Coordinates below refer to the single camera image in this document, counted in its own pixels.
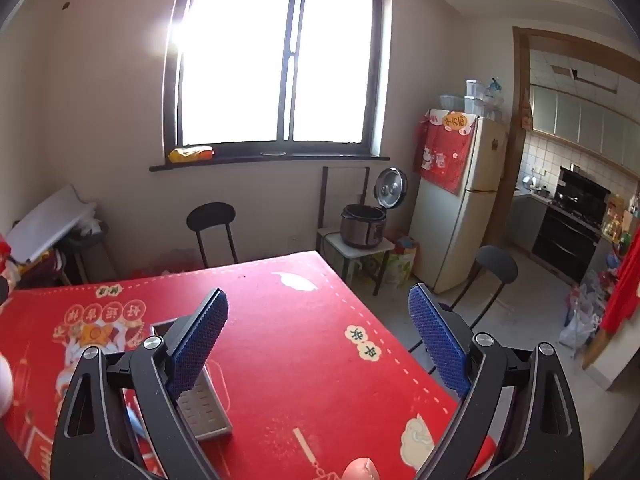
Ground dark framed window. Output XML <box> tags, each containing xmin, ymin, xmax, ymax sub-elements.
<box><xmin>162</xmin><ymin>0</ymin><xmax>393</xmax><ymax>158</ymax></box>

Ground white plastic bags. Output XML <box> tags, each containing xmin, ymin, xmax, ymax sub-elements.
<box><xmin>560</xmin><ymin>280</ymin><xmax>609</xmax><ymax>349</ymax></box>

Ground light blue spoon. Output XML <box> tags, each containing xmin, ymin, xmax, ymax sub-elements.
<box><xmin>125</xmin><ymin>402</ymin><xmax>151</xmax><ymax>441</ymax></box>

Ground dark window sill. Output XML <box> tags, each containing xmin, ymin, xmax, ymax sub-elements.
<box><xmin>149</xmin><ymin>152</ymin><xmax>392</xmax><ymax>173</ymax></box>

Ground white board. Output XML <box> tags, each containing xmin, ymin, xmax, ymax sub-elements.
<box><xmin>5</xmin><ymin>185</ymin><xmax>98</xmax><ymax>264</ymax></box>

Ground cream refrigerator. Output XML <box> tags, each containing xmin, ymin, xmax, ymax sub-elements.
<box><xmin>407</xmin><ymin>110</ymin><xmax>509</xmax><ymax>295</ymax></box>

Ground group of bottles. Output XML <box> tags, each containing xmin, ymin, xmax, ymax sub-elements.
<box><xmin>602</xmin><ymin>195</ymin><xmax>640</xmax><ymax>247</ymax></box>

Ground black range hood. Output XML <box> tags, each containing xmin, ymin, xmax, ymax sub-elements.
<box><xmin>555</xmin><ymin>166</ymin><xmax>612</xmax><ymax>213</ymax></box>

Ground white plastic lidded container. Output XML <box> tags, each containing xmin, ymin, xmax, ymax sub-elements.
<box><xmin>0</xmin><ymin>350</ymin><xmax>14</xmax><ymax>417</ymax></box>

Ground glass-front kitchen cabinets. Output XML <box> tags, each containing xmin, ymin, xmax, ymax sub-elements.
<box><xmin>530</xmin><ymin>85</ymin><xmax>640</xmax><ymax>171</ymax></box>

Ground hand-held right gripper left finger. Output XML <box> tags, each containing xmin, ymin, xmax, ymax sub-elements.
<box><xmin>50</xmin><ymin>287</ymin><xmax>229</xmax><ymax>480</ymax></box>

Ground stainless steel utensil holder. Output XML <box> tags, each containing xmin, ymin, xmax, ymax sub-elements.
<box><xmin>150</xmin><ymin>317</ymin><xmax>233</xmax><ymax>442</ymax></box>

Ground grey kitchen counter cabinet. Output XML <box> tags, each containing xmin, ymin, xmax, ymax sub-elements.
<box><xmin>510</xmin><ymin>190</ymin><xmax>551</xmax><ymax>252</ymax></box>

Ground clear plastic container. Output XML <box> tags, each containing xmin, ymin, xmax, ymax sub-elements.
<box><xmin>465</xmin><ymin>79</ymin><xmax>488</xmax><ymax>116</ymax></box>

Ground red printed cloth cover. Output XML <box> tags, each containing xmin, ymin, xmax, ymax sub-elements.
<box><xmin>414</xmin><ymin>108</ymin><xmax>476</xmax><ymax>196</ymax></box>

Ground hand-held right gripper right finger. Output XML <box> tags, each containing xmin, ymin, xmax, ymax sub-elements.
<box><xmin>408</xmin><ymin>283</ymin><xmax>586</xmax><ymax>480</ymax></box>

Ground yellow packet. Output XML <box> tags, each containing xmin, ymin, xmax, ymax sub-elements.
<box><xmin>167</xmin><ymin>146</ymin><xmax>215</xmax><ymax>163</ymax></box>

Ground small white side table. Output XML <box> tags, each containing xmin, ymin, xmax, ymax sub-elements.
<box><xmin>317</xmin><ymin>227</ymin><xmax>396</xmax><ymax>297</ymax></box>

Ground black stool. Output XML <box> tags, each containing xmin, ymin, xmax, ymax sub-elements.
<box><xmin>65</xmin><ymin>222</ymin><xmax>119</xmax><ymax>286</ymax></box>

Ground black metal frame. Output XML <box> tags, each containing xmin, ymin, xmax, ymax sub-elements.
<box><xmin>320</xmin><ymin>166</ymin><xmax>371</xmax><ymax>232</ymax></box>

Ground black oven stove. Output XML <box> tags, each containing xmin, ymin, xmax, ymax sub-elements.
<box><xmin>531</xmin><ymin>202</ymin><xmax>602</xmax><ymax>284</ymax></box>

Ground red snack bag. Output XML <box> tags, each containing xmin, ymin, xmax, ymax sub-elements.
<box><xmin>0</xmin><ymin>232</ymin><xmax>21</xmax><ymax>281</ymax></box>

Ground colourful printed bag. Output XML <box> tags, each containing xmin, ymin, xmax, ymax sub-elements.
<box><xmin>370</xmin><ymin>237</ymin><xmax>419</xmax><ymax>289</ymax></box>

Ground clear plastic bag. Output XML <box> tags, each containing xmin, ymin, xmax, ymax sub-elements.
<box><xmin>482</xmin><ymin>77</ymin><xmax>504</xmax><ymax>121</ymax></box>

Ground person's right hand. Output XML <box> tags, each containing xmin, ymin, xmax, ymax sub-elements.
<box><xmin>344</xmin><ymin>457</ymin><xmax>377</xmax><ymax>480</ymax></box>

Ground red hanging cloth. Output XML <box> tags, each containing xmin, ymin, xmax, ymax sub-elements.
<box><xmin>600</xmin><ymin>227</ymin><xmax>640</xmax><ymax>334</ymax></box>

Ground red printed table mat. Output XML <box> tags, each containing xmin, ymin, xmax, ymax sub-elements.
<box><xmin>0</xmin><ymin>250</ymin><xmax>501</xmax><ymax>480</ymax></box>

